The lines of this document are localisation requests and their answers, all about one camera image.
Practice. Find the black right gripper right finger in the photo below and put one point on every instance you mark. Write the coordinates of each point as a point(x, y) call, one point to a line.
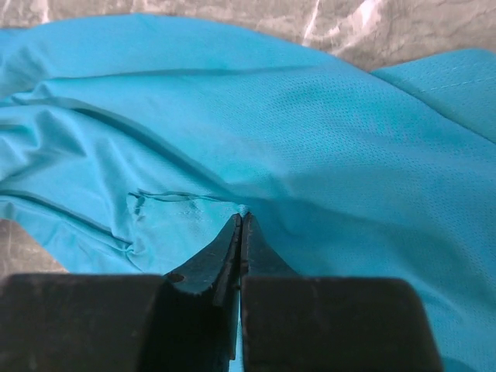
point(292, 322)

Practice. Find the teal t shirt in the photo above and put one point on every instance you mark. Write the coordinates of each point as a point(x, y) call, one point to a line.
point(127, 141)

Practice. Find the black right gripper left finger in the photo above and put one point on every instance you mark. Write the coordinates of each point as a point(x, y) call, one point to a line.
point(185, 320)

